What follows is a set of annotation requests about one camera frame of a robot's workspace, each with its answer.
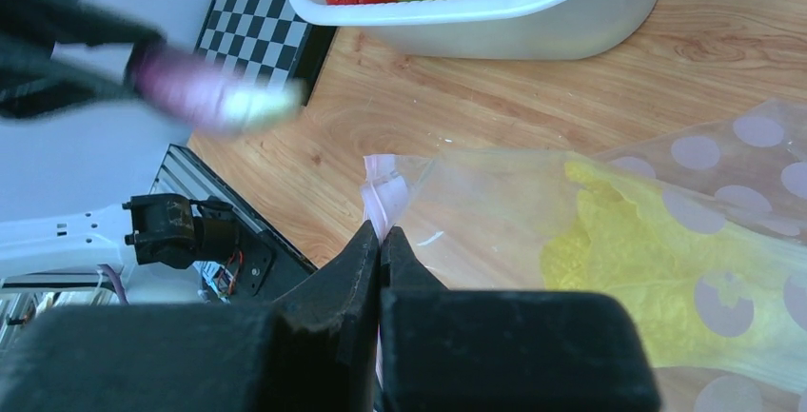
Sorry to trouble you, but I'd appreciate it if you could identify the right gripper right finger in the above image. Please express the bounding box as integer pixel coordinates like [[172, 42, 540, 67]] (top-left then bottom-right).
[[380, 227, 661, 411]]

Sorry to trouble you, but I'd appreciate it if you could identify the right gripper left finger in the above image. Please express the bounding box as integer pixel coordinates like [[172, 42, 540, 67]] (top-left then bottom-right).
[[1, 224, 381, 411]]

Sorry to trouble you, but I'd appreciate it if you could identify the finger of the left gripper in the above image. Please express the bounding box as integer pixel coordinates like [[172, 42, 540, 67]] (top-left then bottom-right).
[[1, 0, 163, 121]]

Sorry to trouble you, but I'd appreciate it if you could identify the purple toy eggplant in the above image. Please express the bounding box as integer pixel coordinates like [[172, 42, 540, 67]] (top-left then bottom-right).
[[125, 42, 307, 135]]

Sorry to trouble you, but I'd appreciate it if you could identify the yellow toy cabbage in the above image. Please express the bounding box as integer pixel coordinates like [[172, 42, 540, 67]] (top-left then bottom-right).
[[541, 160, 806, 375]]

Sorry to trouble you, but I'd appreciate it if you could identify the clear pink zip bag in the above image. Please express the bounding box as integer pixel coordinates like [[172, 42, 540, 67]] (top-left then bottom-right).
[[361, 99, 806, 411]]

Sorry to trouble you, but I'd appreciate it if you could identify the white plastic basket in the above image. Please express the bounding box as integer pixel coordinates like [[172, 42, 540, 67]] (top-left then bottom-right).
[[290, 0, 657, 60]]

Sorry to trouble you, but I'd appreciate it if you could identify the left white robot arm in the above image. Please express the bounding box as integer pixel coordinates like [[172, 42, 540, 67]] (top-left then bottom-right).
[[1, 0, 237, 277]]

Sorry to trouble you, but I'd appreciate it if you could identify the black white checkerboard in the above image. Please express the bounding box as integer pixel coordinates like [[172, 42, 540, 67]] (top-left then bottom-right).
[[195, 0, 337, 105]]

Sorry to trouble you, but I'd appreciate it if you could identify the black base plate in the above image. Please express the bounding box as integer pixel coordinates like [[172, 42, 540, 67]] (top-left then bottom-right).
[[207, 206, 317, 304]]

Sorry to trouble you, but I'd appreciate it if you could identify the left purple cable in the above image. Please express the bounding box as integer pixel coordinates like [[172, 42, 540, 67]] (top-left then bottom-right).
[[100, 264, 130, 306]]

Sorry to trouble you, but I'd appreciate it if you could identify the silver aluminium frame rail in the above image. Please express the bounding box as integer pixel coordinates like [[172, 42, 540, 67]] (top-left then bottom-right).
[[149, 145, 275, 232]]

